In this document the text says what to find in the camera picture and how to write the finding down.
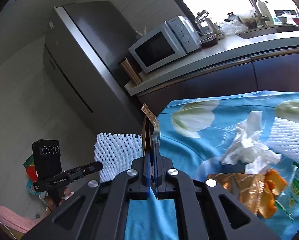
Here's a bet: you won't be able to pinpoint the kitchen faucet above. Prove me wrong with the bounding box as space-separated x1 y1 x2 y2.
249 0 274 27

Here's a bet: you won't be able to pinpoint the blue floral tablecloth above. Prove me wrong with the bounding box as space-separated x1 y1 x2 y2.
125 90 299 239

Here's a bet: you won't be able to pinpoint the white microwave oven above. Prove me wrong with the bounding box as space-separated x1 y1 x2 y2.
129 16 201 73

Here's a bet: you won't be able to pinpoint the white foam fruit net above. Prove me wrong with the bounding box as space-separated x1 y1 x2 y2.
94 133 143 183

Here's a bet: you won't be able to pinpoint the white tissue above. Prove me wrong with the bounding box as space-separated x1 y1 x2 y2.
220 111 281 174

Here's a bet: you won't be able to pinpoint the dark kitchen cabinet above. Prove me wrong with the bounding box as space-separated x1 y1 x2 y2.
138 47 299 115

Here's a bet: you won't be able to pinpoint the white foam net on table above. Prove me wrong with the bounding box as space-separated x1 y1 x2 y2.
267 118 299 164

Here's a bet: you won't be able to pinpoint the colourful bags on floor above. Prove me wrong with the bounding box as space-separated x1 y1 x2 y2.
23 154 47 202

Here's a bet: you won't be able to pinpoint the silver refrigerator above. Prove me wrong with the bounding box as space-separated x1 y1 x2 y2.
43 1 143 134

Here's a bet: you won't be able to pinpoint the electric kettle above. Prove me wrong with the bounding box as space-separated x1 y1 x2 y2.
194 10 221 41

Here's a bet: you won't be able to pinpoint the green snack packet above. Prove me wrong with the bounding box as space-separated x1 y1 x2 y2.
275 161 299 222

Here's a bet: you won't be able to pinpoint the copper travel mug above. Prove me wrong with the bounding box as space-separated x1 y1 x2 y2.
119 57 143 86

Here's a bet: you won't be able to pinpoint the gold foil snack wrapper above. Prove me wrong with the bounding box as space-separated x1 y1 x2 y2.
141 103 161 181

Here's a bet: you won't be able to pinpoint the left hand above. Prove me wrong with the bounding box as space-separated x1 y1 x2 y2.
44 187 74 211

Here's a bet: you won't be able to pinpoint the gold orange snack wrapper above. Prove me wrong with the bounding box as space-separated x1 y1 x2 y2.
207 168 287 219

